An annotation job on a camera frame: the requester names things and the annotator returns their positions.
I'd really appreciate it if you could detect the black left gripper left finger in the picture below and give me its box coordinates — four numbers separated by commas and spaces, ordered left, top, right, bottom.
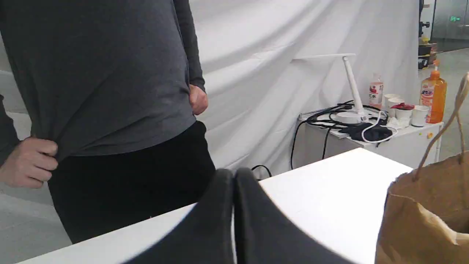
128, 169, 235, 264

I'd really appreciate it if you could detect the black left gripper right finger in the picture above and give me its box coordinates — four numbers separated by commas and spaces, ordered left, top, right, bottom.
233, 168, 348, 264

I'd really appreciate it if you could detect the brown paper bag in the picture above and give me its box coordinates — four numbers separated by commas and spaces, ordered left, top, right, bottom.
375, 75, 469, 264

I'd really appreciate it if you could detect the person's left hand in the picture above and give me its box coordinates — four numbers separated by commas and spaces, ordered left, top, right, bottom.
189, 85, 209, 116

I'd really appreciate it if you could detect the person's right hand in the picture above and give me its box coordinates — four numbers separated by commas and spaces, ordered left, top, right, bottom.
0, 137, 58, 189

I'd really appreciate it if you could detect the white side cabinet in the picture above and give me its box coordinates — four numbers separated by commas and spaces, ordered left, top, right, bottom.
293, 112, 444, 169

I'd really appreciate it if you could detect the white desk lamp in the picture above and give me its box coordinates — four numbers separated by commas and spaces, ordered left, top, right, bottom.
293, 53, 369, 125

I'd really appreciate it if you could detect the white backdrop cloth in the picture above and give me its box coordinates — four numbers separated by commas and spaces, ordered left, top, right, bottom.
0, 0, 420, 176

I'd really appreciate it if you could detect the person in grey shirt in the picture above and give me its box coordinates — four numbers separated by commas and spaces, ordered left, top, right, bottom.
1, 0, 215, 244

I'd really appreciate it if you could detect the white paper cup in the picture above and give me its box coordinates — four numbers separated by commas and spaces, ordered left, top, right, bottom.
411, 105, 429, 127
387, 98, 405, 117
384, 93, 401, 111
392, 103, 415, 128

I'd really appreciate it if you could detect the pink drink bottle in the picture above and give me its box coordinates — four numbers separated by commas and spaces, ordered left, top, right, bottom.
369, 73, 384, 109

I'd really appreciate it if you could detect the orange juice bottle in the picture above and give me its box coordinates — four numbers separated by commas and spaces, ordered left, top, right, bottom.
420, 59, 447, 124

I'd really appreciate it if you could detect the black cables bundle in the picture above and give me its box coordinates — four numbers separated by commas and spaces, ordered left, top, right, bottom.
251, 100, 400, 180

